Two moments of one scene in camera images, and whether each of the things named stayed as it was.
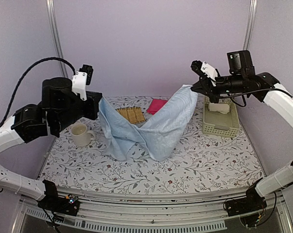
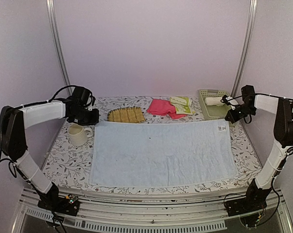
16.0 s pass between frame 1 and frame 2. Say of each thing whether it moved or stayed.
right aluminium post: stayed
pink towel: stayed
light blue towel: moved
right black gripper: moved
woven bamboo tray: stayed
